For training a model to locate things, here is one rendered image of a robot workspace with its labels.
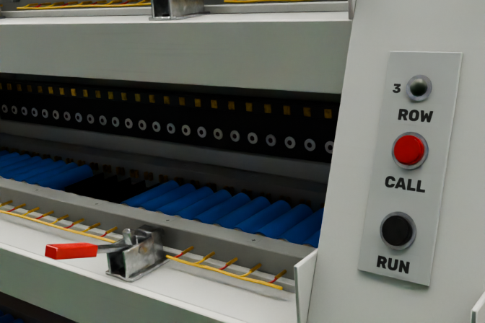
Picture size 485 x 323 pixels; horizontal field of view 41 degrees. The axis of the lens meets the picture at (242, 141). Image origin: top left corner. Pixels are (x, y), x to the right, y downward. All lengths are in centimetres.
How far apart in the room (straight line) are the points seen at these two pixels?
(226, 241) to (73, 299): 13
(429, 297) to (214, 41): 22
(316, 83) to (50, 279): 26
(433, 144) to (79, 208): 33
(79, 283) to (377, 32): 29
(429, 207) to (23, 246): 35
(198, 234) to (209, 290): 5
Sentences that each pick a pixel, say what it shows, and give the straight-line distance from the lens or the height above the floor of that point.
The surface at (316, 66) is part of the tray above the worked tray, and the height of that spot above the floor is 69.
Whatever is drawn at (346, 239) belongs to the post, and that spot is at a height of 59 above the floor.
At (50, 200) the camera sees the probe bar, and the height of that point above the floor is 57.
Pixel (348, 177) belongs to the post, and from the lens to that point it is 37.
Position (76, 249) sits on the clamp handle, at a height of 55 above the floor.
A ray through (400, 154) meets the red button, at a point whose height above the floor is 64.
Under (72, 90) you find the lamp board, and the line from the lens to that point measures 77.
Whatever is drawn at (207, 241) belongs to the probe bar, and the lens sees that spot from 48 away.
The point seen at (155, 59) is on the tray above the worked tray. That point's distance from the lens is 49.
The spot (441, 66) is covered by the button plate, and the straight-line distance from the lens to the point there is 36.
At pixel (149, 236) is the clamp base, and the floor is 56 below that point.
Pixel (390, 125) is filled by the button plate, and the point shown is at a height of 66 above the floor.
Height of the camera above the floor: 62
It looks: 3 degrees up
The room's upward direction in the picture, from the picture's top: 9 degrees clockwise
